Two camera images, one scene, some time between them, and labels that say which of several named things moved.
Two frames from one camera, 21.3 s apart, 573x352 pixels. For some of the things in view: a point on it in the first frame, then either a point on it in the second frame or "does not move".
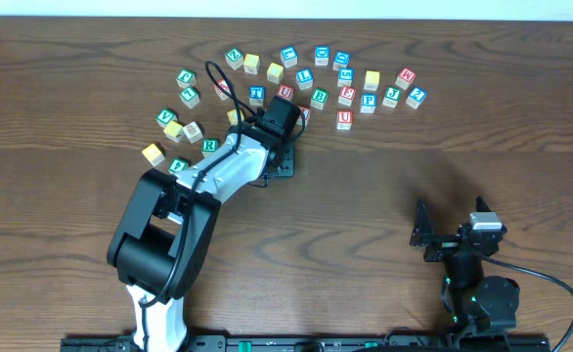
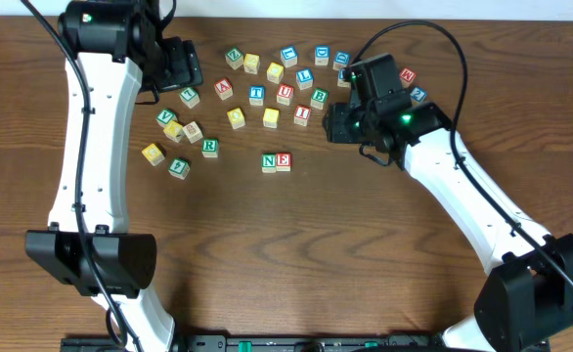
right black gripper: [448, 245] to [338, 126]
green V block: [164, 117] does not move
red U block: [286, 91] does not move
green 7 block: [190, 96] does not move
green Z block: [235, 58] does not move
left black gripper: [285, 163] to [189, 63]
